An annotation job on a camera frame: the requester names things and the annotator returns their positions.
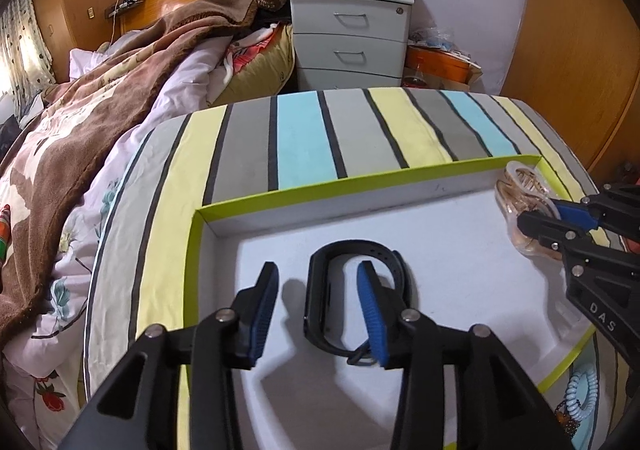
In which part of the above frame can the black wristband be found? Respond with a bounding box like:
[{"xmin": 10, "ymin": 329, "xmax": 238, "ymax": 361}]
[{"xmin": 303, "ymin": 239, "xmax": 412, "ymax": 366}]

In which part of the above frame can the brown fleece blanket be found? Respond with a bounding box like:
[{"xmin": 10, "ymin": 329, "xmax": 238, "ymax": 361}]
[{"xmin": 1, "ymin": 0, "xmax": 256, "ymax": 343}]

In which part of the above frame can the striped tablecloth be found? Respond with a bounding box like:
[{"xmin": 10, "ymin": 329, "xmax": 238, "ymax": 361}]
[{"xmin": 84, "ymin": 88, "xmax": 628, "ymax": 449}]

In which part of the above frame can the wooden door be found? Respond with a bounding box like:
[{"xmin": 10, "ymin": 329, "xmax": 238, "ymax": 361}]
[{"xmin": 501, "ymin": 0, "xmax": 639, "ymax": 184}]

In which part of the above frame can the orange storage box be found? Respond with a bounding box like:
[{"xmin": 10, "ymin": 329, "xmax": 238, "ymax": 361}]
[{"xmin": 406, "ymin": 46, "xmax": 483, "ymax": 85}]

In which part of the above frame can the green shallow cardboard box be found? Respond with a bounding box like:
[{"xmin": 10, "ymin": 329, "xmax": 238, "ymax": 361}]
[{"xmin": 176, "ymin": 154, "xmax": 599, "ymax": 450}]

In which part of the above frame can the grey bedside drawer cabinet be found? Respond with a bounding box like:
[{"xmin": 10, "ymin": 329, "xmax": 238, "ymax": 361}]
[{"xmin": 288, "ymin": 0, "xmax": 414, "ymax": 92}]

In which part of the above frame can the yellow pillow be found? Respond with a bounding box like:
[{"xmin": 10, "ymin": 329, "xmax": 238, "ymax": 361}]
[{"xmin": 208, "ymin": 23, "xmax": 295, "ymax": 106}]

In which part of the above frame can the light blue spiral hair tie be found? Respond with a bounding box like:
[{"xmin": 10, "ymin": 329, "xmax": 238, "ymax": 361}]
[{"xmin": 563, "ymin": 362, "xmax": 599, "ymax": 419}]

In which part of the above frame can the patterned curtain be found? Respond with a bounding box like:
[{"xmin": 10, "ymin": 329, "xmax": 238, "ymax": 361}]
[{"xmin": 1, "ymin": 0, "xmax": 55, "ymax": 116}]

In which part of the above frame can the red green folded cloth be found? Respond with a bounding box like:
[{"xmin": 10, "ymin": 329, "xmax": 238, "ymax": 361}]
[{"xmin": 0, "ymin": 204, "xmax": 11, "ymax": 264}]

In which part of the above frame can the translucent pink hair claw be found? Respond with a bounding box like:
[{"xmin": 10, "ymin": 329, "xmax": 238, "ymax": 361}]
[{"xmin": 495, "ymin": 161, "xmax": 561, "ymax": 260}]

